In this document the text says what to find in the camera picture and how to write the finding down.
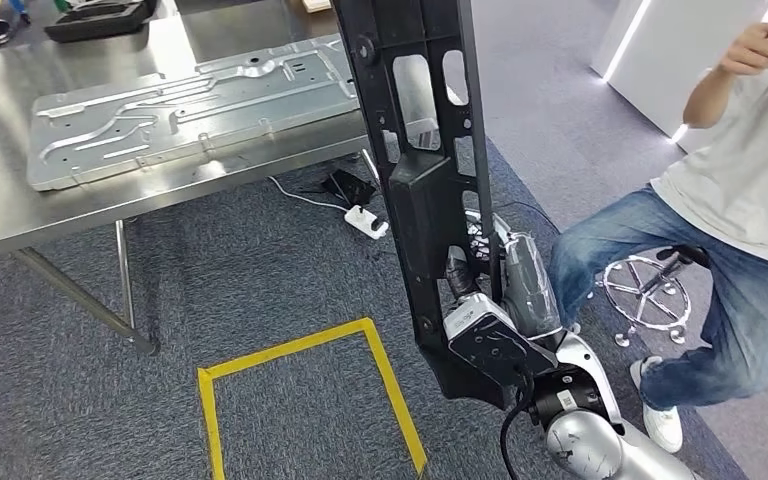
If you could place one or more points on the person's hand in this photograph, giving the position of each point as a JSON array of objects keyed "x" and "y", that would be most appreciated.
[{"x": 752, "y": 50}]

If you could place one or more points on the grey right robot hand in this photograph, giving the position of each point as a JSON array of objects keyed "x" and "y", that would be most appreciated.
[{"x": 533, "y": 291}]

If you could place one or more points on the long black plastic part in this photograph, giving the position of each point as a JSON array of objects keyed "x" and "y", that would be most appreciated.
[{"x": 424, "y": 199}]

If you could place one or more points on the person's forearm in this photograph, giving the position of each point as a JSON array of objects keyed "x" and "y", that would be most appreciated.
[{"x": 708, "y": 99}]

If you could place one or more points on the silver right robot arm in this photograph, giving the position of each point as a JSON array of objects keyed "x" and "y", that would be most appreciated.
[{"x": 589, "y": 447}]

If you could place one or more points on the stainless steel workbench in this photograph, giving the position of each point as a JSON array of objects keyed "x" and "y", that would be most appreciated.
[{"x": 0, "y": 199}]

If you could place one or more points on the white lit cabinet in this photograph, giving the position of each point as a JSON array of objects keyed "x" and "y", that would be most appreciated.
[{"x": 675, "y": 60}]

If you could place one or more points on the chrome star base stool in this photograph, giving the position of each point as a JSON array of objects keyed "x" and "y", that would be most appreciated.
[{"x": 649, "y": 296}]

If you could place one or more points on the person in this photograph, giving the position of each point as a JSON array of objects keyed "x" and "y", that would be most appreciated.
[{"x": 742, "y": 166}]

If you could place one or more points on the yellow floor tape outline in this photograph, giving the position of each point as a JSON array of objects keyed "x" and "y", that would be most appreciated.
[{"x": 392, "y": 391}]

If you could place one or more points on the white power strip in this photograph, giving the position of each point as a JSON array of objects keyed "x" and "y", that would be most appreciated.
[{"x": 365, "y": 222}]

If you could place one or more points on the stamped grey metal panel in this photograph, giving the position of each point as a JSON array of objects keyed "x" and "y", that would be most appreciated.
[{"x": 192, "y": 112}]

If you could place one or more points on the black foam case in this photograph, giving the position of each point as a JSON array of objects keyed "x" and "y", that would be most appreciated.
[{"x": 99, "y": 23}]

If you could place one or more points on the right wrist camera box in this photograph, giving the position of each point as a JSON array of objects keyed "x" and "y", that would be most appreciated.
[{"x": 490, "y": 358}]

